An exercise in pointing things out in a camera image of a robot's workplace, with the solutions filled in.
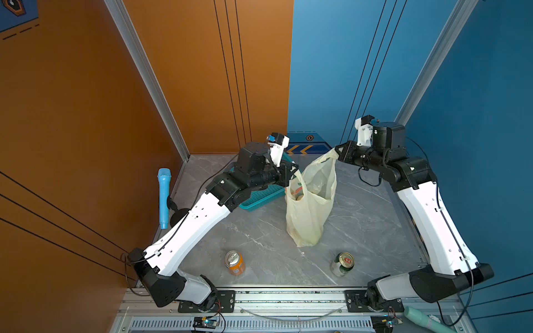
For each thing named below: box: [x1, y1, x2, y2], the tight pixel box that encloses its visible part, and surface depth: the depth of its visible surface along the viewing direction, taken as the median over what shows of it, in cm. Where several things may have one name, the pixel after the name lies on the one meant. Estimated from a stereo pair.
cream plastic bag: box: [284, 147, 340, 248], surface depth 74 cm
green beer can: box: [334, 251, 355, 275], surface depth 74 cm
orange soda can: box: [224, 249, 246, 277], surface depth 74 cm
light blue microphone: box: [156, 167, 172, 230], surface depth 79 cm
